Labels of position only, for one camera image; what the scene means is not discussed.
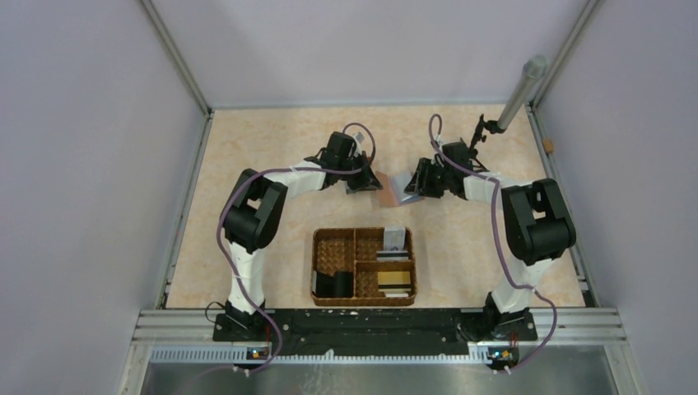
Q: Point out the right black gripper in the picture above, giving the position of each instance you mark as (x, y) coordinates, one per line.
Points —
(419, 185)

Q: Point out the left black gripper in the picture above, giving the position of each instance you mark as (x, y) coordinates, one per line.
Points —
(366, 179)

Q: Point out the brown leather card holder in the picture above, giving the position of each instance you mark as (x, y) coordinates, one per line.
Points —
(392, 192)

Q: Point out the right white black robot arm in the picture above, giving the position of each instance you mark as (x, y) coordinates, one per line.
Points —
(532, 228)

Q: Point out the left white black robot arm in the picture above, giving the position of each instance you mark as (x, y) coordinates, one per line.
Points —
(251, 216)

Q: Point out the grey card in basket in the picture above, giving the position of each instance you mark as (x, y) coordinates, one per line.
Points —
(394, 238)

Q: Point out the gold striped card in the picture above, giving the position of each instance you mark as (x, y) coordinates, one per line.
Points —
(394, 282)

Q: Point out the brown woven divided basket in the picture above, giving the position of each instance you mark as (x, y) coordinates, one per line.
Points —
(354, 250)

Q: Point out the black mini tripod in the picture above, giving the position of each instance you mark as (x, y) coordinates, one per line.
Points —
(482, 126)

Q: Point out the black box in basket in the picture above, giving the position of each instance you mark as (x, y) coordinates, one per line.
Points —
(338, 286)

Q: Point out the grey metal pole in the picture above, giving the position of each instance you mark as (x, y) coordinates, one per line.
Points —
(532, 72)

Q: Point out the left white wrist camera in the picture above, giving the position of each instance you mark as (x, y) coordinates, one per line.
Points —
(358, 138)

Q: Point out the small brown wall object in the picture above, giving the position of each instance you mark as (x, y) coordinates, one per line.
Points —
(548, 146)

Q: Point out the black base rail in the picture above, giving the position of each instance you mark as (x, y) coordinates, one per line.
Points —
(372, 332)

